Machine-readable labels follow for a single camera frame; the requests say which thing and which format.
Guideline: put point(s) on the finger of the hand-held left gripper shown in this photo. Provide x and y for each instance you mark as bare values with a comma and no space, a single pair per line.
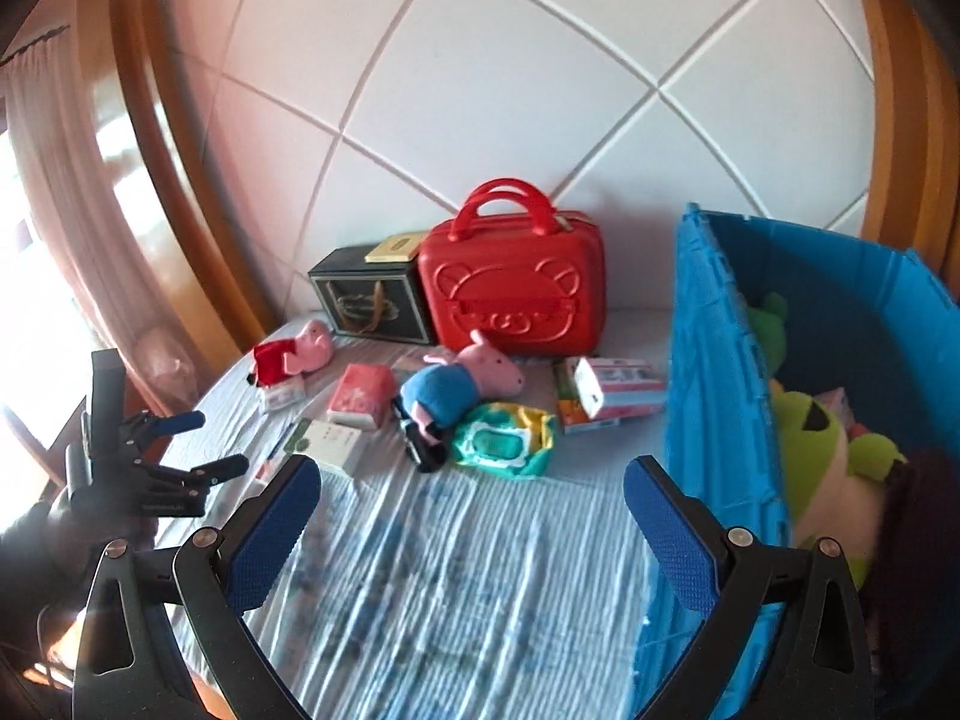
221,469
180,421

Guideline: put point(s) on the teal wet wipes pack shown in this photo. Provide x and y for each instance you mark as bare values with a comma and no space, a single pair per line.
495,442

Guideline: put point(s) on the pig plush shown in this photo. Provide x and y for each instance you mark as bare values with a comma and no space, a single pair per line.
442,390
281,360

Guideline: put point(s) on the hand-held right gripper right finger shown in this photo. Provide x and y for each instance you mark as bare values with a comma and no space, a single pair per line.
671,540

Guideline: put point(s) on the pig plush in blue shirt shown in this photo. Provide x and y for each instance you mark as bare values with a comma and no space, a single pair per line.
442,390

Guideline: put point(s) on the white printed flat packet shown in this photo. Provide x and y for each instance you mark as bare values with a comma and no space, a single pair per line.
283,396

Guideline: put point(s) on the orange green box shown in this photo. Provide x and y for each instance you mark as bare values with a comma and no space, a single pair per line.
570,411

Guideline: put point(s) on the pink curtain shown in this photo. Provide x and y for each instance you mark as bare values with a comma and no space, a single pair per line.
75,240

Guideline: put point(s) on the pale blue bed sheet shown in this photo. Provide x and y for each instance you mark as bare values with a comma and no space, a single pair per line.
465,592

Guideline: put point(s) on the white padded headboard panel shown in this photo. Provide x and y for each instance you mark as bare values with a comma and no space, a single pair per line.
525,52

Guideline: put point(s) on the pink tissue pack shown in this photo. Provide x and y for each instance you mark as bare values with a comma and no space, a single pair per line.
360,394

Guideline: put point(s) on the maroon cloth pouch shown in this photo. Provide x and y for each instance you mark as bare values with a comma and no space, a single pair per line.
907,540

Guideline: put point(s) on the blue plastic crate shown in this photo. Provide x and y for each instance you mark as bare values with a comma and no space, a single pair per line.
712,390

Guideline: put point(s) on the green white box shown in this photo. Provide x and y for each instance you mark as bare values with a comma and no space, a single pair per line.
330,446

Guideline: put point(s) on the wooden headboard frame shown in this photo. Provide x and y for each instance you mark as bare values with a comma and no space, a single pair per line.
172,165

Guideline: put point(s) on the small gold box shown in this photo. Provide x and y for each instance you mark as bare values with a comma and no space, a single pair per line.
394,249

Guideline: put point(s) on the lime green plush toy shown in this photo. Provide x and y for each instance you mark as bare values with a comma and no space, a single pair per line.
817,427

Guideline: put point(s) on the black gift box gold ribbon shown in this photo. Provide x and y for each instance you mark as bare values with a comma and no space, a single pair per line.
412,307

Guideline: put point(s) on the dark green plush toy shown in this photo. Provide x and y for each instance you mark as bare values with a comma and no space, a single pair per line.
765,337

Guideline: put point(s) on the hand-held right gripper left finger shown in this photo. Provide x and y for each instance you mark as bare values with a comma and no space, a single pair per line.
274,532

